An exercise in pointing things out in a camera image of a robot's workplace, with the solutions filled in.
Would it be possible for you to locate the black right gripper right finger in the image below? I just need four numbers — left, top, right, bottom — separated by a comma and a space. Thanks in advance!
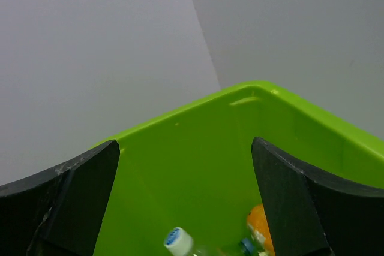
251, 137, 383, 255

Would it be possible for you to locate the small orange juice bottle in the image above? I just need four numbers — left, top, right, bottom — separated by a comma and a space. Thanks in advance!
247, 204, 275, 255

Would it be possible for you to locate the clear crushed bottle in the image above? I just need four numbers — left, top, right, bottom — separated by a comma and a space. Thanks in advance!
163, 227, 209, 256

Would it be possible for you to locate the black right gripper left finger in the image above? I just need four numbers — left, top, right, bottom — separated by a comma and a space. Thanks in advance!
1, 140, 120, 255

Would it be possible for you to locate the green plastic bin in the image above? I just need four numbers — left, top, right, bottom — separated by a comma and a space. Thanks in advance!
94, 81, 383, 255

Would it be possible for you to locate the clear bottle blue cap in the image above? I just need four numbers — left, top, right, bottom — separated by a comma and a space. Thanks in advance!
239, 238, 255, 256

